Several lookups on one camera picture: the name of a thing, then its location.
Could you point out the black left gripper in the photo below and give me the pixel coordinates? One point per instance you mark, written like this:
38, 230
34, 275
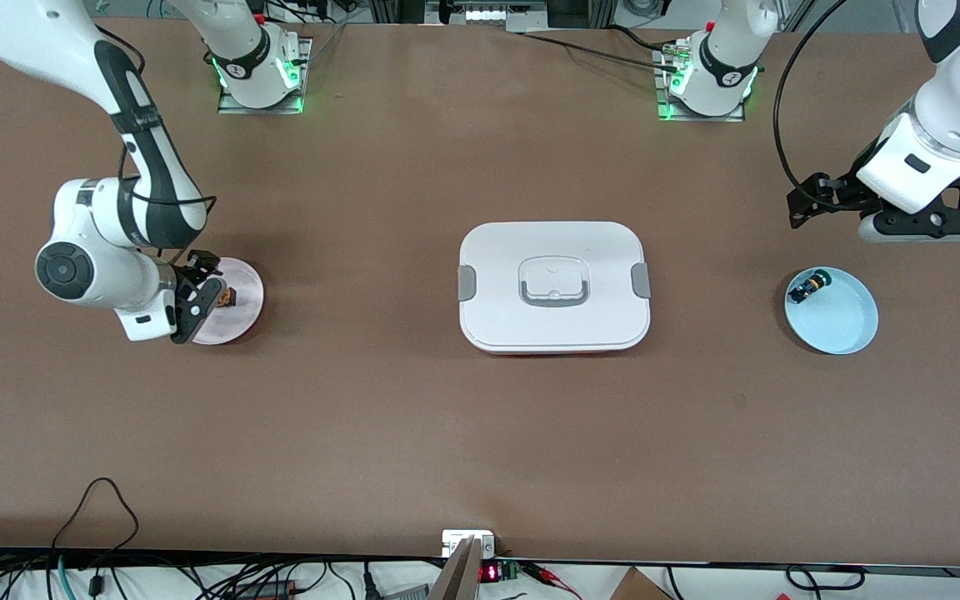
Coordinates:
837, 195

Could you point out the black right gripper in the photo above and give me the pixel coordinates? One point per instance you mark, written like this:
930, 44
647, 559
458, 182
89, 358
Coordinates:
193, 286

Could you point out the orange push button switch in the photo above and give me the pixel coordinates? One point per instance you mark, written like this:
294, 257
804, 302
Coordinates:
228, 297

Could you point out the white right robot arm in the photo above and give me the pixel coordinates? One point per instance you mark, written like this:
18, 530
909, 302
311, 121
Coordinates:
88, 275

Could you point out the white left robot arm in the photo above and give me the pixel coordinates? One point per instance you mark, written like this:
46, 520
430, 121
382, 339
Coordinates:
947, 108

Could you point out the pink round plate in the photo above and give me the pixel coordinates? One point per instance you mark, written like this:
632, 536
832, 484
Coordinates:
247, 292

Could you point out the light blue round plate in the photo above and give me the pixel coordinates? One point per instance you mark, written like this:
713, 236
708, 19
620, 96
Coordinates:
838, 321

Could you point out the grey box side latch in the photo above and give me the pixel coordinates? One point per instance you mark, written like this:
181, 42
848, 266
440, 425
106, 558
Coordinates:
467, 283
641, 281

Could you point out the black power adapter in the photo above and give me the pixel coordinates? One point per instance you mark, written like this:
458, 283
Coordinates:
263, 589

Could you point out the white lidded storage box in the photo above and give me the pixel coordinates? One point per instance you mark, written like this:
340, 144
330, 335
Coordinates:
530, 333

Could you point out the small white clamp block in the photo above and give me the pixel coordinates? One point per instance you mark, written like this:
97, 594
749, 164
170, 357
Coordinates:
455, 542

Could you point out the grey power brick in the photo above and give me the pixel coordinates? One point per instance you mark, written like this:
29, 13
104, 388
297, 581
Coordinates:
405, 593

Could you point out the white background device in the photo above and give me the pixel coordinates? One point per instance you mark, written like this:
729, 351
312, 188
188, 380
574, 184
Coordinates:
488, 14

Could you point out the red digit display module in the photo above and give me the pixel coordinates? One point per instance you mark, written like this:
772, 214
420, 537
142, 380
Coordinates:
490, 572

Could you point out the brown cardboard piece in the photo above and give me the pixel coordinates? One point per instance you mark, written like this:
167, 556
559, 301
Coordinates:
638, 587

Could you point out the red clip test leads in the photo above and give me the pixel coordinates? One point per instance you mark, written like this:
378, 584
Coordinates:
551, 577

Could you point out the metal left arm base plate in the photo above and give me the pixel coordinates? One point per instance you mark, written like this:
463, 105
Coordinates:
701, 118

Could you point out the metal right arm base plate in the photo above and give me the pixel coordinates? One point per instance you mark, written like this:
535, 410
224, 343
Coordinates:
234, 109

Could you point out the aluminium camera mount post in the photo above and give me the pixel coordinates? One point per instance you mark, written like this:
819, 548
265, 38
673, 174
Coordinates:
459, 579

